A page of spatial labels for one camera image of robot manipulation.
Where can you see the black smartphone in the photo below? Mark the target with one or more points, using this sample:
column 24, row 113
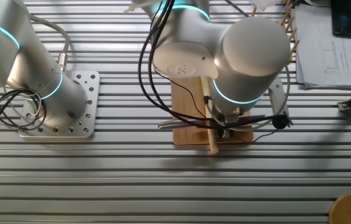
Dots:
column 343, row 18

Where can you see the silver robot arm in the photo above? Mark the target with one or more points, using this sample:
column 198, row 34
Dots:
column 250, row 62

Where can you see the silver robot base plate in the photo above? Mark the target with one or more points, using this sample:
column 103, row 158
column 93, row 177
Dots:
column 90, row 81

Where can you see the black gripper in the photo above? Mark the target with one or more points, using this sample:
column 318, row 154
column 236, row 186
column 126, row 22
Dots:
column 226, row 133

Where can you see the wooden cutting board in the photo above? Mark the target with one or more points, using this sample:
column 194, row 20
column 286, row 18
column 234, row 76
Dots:
column 188, row 133

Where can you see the steel cleaver knife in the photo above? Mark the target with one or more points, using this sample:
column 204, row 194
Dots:
column 175, row 124

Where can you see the white paper sheets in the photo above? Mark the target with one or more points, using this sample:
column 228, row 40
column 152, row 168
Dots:
column 334, row 62

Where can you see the wooden knife rack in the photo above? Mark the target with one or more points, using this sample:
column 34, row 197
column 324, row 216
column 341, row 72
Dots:
column 292, row 34

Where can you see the long scallion with green top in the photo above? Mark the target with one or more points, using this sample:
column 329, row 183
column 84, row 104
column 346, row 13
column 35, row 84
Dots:
column 213, row 143

